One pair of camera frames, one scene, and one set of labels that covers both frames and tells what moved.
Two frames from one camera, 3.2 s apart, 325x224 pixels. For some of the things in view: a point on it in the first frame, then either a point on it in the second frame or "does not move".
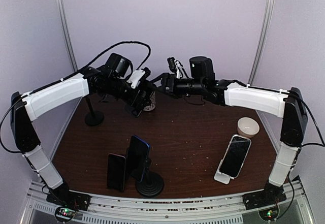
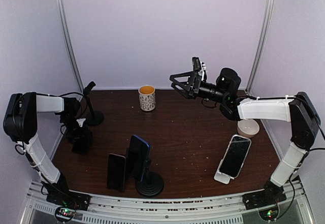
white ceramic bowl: (247, 127) does not move
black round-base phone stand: (94, 118) does not move
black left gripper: (136, 99) to (79, 136)
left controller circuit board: (64, 214) does not move
